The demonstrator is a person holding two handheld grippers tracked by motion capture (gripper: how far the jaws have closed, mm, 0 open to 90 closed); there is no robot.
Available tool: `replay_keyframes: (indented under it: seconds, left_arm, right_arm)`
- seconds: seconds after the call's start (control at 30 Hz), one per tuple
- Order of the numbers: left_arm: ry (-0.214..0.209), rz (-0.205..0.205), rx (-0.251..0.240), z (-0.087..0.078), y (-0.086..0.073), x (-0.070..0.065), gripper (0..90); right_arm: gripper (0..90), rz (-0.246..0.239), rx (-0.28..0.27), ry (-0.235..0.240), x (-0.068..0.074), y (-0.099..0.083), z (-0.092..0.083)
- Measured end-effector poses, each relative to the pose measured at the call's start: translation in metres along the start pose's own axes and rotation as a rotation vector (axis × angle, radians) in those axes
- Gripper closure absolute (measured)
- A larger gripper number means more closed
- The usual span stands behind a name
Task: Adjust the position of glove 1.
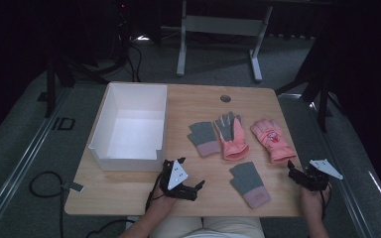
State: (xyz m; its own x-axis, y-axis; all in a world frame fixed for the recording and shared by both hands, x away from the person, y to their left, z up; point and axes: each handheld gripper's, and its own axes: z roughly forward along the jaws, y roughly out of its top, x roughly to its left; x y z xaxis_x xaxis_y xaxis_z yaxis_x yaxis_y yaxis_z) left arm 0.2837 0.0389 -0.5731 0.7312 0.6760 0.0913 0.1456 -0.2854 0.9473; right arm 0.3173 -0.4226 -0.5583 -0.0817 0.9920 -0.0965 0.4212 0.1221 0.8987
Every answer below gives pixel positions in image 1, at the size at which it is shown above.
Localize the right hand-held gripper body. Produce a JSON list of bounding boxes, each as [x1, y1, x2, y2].
[[292, 159, 344, 192]]

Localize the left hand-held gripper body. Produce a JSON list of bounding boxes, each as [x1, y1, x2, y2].
[[158, 159, 199, 202]]

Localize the gray knit glove pink cuff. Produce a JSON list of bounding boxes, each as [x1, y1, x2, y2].
[[187, 121, 221, 159], [228, 161, 272, 210]]

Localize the pink ski glove printed badge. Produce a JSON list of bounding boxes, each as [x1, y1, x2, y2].
[[250, 118, 298, 165]]

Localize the pink ski glove gray palm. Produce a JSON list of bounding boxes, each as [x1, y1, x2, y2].
[[213, 110, 251, 162]]

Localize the white rectangular box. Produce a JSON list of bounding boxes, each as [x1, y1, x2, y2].
[[87, 82, 169, 173]]

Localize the person's left hand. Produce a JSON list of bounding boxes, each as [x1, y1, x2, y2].
[[149, 186, 181, 214]]

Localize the person's right hand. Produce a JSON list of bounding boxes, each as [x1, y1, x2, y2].
[[300, 184, 332, 223]]

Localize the person's beige trouser legs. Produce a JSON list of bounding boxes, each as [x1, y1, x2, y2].
[[148, 216, 266, 238]]

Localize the black metal stand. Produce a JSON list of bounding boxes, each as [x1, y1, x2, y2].
[[37, 39, 128, 119], [275, 29, 346, 134]]

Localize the gray tape piece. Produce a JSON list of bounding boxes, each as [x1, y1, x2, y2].
[[63, 180, 85, 193]]

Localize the metal floor rail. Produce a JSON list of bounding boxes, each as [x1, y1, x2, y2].
[[279, 92, 381, 238], [0, 86, 71, 238]]

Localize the left hand-held gripper black cable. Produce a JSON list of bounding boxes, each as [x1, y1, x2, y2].
[[144, 172, 167, 213]]

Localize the hand-held gripper black cable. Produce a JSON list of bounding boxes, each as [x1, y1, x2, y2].
[[318, 184, 333, 221], [144, 172, 167, 213]]

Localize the right hand-held gripper black cable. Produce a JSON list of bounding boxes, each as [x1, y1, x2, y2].
[[318, 184, 333, 221]]

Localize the black hanging cables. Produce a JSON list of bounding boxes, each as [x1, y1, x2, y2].
[[113, 0, 143, 83]]

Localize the black looped floor cable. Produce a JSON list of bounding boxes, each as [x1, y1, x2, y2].
[[29, 171, 65, 238]]

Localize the white metal desk frame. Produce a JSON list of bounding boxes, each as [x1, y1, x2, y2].
[[176, 0, 274, 83]]

